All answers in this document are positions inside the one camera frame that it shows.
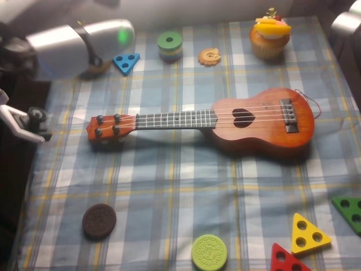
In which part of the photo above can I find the green triangle block with holes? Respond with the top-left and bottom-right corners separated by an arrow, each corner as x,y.
330,195 -> 361,237

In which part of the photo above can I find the round jam biscuit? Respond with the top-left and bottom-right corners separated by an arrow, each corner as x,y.
197,47 -> 222,68

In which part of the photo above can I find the cupcake with yellow fruit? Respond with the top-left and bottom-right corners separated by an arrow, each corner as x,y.
249,7 -> 293,60

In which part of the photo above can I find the small orange toy guitar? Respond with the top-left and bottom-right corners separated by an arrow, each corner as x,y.
86,87 -> 316,164

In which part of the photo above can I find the blue plaid tablecloth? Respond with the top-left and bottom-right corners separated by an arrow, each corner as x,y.
11,15 -> 361,271

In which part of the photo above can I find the yellow triangle block with holes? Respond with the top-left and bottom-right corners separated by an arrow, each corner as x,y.
290,212 -> 333,256

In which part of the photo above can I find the red triangle block with holes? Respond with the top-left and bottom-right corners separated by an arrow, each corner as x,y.
270,242 -> 312,271

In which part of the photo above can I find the green sandwich cookie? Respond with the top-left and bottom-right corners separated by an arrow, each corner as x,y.
191,234 -> 228,271

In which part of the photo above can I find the blue triangle block with holes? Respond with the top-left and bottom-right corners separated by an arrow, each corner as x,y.
112,53 -> 141,77

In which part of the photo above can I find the stack of coloured rings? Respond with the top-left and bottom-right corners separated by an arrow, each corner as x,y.
157,30 -> 183,64

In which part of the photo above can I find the chocolate sandwich cookie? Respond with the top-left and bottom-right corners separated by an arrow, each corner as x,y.
82,203 -> 117,241

